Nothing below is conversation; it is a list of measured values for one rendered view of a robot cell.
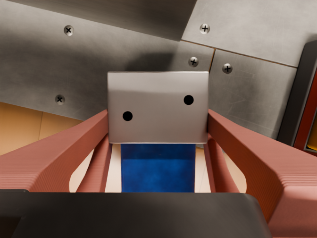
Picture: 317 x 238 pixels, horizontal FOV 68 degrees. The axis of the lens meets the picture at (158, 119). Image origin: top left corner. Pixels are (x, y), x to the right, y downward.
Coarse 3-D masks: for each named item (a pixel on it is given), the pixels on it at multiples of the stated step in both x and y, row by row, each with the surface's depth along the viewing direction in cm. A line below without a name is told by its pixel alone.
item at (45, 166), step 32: (96, 128) 10; (0, 160) 6; (32, 160) 6; (64, 160) 7; (96, 160) 11; (0, 192) 5; (32, 192) 5; (64, 192) 5; (96, 192) 5; (128, 192) 5; (160, 192) 5; (0, 224) 5; (32, 224) 4; (64, 224) 4; (96, 224) 4; (128, 224) 4; (160, 224) 4; (192, 224) 4; (224, 224) 4; (256, 224) 4
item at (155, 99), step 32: (128, 96) 11; (160, 96) 11; (192, 96) 11; (128, 128) 12; (160, 128) 12; (192, 128) 12; (128, 160) 13; (160, 160) 13; (192, 160) 13; (192, 192) 13
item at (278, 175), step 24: (216, 120) 10; (216, 144) 12; (240, 144) 8; (264, 144) 7; (216, 168) 11; (240, 168) 8; (264, 168) 6; (288, 168) 6; (312, 168) 6; (216, 192) 11; (264, 192) 6; (288, 192) 5; (312, 192) 5; (264, 216) 6; (288, 216) 6; (312, 216) 6
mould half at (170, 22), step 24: (24, 0) 15; (48, 0) 14; (72, 0) 13; (96, 0) 12; (120, 0) 11; (144, 0) 10; (168, 0) 10; (192, 0) 9; (120, 24) 15; (144, 24) 14; (168, 24) 13
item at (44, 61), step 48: (0, 0) 16; (240, 0) 16; (288, 0) 16; (0, 48) 16; (48, 48) 16; (96, 48) 16; (144, 48) 16; (192, 48) 16; (240, 48) 16; (288, 48) 16; (0, 96) 17; (48, 96) 17; (96, 96) 17; (240, 96) 17; (288, 96) 17
